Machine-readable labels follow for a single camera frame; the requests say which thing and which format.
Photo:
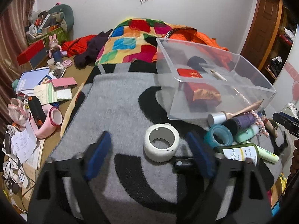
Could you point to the grey green neck pillow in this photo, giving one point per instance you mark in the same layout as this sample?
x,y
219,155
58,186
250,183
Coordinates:
x,y
64,16

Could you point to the teal squeeze tube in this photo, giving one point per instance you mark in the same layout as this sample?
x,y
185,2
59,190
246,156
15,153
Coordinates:
x,y
246,134

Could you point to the blue notebook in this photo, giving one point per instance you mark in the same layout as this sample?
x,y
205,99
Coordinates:
x,y
30,79

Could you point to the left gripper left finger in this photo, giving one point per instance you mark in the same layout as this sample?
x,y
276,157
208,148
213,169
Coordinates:
x,y
49,203

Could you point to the teal tape roll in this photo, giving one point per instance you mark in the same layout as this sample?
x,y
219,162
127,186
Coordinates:
x,y
218,136

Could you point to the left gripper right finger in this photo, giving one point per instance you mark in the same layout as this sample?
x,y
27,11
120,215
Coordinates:
x,y
249,202

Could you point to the pink rabbit figurine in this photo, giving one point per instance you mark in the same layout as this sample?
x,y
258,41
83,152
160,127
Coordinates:
x,y
55,50

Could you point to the wooden wardrobe shelf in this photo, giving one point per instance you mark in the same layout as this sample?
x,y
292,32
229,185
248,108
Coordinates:
x,y
280,46

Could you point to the orange down jacket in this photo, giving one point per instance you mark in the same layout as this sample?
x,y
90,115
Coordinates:
x,y
192,35

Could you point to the red tea packet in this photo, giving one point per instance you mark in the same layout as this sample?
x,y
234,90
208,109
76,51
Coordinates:
x,y
199,93

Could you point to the clear plastic storage bin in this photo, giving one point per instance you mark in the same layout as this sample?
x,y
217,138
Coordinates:
x,y
245,84

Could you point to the red garment on floor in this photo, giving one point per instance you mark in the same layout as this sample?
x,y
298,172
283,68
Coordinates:
x,y
77,46

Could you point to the white pen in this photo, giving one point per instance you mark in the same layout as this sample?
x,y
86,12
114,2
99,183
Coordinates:
x,y
218,76

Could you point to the cream red-capped tube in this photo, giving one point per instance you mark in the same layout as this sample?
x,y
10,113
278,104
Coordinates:
x,y
269,126

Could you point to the white tape roll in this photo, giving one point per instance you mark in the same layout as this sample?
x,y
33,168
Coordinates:
x,y
161,142

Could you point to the green box of clutter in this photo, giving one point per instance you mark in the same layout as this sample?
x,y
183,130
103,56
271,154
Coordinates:
x,y
43,27

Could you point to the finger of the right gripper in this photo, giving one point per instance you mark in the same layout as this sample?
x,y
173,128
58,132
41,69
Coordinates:
x,y
289,122

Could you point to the colourful patchwork quilt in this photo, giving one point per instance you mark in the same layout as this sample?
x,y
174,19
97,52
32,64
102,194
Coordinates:
x,y
133,39

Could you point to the wooden door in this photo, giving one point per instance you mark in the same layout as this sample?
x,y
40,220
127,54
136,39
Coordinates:
x,y
263,32

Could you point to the dark purple garment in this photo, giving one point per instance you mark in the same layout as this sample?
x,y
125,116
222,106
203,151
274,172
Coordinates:
x,y
94,46

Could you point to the purple folding umbrella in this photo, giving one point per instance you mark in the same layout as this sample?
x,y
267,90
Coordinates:
x,y
239,123

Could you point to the red long box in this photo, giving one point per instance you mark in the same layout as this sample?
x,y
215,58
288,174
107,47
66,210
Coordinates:
x,y
30,52

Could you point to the mint green Miniso tube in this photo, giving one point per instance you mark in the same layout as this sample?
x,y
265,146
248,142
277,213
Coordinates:
x,y
265,154

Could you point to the pink flat box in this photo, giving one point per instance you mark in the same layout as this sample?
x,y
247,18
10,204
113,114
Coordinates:
x,y
64,82

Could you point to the green glass spray bottle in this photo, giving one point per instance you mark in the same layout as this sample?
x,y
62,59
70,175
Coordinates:
x,y
240,152

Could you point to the striped curtain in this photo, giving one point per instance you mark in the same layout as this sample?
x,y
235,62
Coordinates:
x,y
14,19

